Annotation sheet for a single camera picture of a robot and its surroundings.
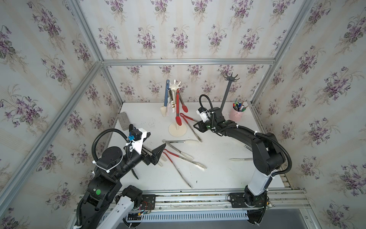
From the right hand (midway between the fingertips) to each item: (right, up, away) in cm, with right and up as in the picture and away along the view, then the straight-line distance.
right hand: (198, 124), depth 92 cm
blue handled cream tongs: (-22, +9, -8) cm, 25 cm away
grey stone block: (-55, +2, +12) cm, 56 cm away
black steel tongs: (-39, -28, -10) cm, 49 cm away
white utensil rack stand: (-12, -5, +10) cm, 16 cm away
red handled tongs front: (+1, -26, -7) cm, 27 cm away
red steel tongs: (-13, +15, -18) cm, 26 cm away
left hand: (-21, -4, -33) cm, 40 cm away
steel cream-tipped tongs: (-7, -12, +3) cm, 14 cm away
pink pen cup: (+29, +7, +10) cm, 31 cm away
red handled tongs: (-10, +5, +18) cm, 22 cm away
